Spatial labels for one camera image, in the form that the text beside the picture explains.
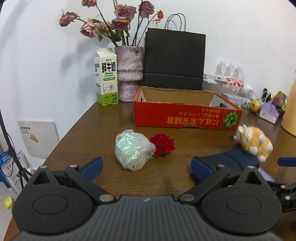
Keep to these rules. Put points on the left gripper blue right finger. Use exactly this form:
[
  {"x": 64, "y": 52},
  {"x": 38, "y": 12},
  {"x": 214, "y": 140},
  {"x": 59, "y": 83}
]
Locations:
[{"x": 201, "y": 167}]

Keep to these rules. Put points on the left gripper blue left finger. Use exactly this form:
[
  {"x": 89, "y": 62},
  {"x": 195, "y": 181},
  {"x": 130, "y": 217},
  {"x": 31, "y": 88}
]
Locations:
[{"x": 92, "y": 169}]

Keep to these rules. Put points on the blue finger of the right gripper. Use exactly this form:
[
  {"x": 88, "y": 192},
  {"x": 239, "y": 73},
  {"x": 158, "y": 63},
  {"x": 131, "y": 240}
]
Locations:
[{"x": 287, "y": 162}]

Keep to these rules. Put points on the navy zip case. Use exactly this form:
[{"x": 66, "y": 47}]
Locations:
[{"x": 236, "y": 160}]

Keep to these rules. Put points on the yellow white plush toy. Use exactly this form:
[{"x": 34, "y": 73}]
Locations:
[{"x": 254, "y": 142}]

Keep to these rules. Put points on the iridescent plastic bag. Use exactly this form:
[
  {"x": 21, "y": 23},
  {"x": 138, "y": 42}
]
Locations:
[{"x": 133, "y": 150}]

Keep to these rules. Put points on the red rose flower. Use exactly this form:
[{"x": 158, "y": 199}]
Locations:
[{"x": 164, "y": 144}]

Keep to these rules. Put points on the yellow thermos jug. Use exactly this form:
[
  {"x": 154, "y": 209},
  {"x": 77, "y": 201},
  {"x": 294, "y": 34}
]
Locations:
[{"x": 289, "y": 118}]

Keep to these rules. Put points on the purple tissue pack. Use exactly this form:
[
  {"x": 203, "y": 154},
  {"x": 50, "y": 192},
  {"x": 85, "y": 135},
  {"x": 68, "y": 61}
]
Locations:
[{"x": 269, "y": 112}]

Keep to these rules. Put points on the colourful snack packet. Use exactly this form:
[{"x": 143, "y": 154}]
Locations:
[{"x": 280, "y": 100}]

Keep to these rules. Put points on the yellow green apple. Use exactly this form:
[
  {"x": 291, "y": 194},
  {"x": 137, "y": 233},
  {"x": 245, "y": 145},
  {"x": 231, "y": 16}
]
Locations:
[{"x": 255, "y": 106}]

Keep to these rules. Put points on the black charger plug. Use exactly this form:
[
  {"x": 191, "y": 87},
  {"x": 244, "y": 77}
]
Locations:
[{"x": 266, "y": 95}]

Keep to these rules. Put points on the black light stand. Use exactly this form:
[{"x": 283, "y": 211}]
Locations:
[{"x": 22, "y": 172}]

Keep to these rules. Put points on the small white tin box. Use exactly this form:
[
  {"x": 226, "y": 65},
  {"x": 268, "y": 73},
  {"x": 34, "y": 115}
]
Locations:
[{"x": 237, "y": 100}]

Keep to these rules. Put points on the red cardboard box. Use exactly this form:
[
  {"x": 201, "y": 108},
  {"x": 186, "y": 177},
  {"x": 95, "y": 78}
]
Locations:
[{"x": 179, "y": 108}]

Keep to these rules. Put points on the white round desk device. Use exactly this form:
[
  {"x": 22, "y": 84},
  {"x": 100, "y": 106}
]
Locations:
[{"x": 246, "y": 93}]

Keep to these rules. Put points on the middle water bottle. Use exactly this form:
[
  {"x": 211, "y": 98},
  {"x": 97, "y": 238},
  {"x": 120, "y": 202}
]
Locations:
[{"x": 229, "y": 78}]

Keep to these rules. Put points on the right water bottle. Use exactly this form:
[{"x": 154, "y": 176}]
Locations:
[{"x": 239, "y": 79}]

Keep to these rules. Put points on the white pink flat carton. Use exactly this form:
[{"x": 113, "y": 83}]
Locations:
[{"x": 213, "y": 79}]

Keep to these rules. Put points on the milk carton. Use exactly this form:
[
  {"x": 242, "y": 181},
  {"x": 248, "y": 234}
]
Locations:
[{"x": 105, "y": 71}]

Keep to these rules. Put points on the black paper bag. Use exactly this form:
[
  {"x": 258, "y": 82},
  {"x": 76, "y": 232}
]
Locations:
[{"x": 174, "y": 59}]

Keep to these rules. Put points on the purple textured vase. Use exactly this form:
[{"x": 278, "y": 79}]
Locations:
[{"x": 129, "y": 71}]

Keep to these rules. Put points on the dried pink roses bouquet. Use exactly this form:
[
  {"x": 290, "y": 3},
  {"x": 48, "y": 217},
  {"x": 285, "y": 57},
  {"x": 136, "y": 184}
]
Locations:
[{"x": 123, "y": 28}]

